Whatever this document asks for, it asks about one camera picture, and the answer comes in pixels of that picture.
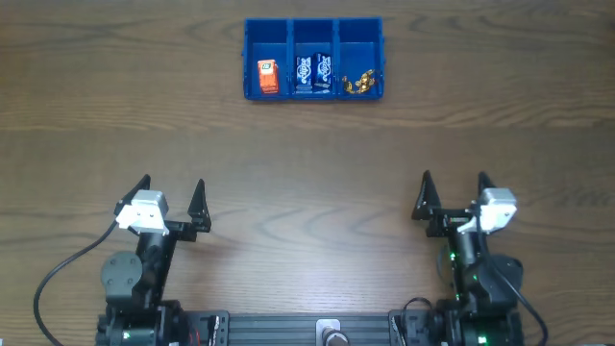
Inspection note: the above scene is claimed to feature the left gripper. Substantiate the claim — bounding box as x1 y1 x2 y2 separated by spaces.
117 173 213 243

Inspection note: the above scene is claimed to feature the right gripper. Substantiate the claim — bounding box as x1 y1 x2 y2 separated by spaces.
410 169 497 239

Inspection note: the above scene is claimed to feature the blue candy pack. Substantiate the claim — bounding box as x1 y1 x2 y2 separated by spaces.
311 51 334 94
294 55 314 94

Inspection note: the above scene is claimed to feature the blue tray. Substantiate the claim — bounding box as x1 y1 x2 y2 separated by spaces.
242 16 386 103

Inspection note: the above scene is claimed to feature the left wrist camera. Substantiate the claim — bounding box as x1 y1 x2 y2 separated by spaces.
113 188 171 237

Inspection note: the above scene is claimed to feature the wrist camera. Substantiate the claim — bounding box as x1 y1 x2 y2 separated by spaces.
113 188 171 237
455 186 519 236

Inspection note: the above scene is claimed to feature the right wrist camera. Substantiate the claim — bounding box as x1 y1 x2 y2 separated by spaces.
455 186 519 236

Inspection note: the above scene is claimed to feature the black cable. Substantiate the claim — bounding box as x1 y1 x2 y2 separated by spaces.
33 218 120 346
474 210 550 346

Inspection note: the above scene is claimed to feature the mounting rail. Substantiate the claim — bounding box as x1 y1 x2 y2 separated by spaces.
180 296 441 346

